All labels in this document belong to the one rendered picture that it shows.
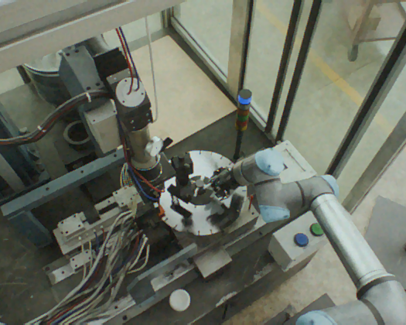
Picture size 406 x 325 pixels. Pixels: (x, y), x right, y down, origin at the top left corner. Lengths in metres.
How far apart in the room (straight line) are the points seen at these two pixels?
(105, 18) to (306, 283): 2.14
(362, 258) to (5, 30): 0.85
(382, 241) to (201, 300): 1.35
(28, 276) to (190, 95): 1.02
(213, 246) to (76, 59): 0.80
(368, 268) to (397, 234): 1.63
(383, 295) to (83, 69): 0.81
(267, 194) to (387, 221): 1.59
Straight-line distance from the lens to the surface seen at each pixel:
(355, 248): 0.98
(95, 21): 0.29
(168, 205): 1.37
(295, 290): 2.30
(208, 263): 1.43
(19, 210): 1.39
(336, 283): 2.37
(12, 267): 1.66
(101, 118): 0.93
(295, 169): 1.53
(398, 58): 1.04
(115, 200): 1.51
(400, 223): 2.62
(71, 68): 0.98
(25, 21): 0.27
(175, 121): 1.80
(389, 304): 0.90
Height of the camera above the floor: 2.19
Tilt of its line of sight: 58 degrees down
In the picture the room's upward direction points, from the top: 1 degrees clockwise
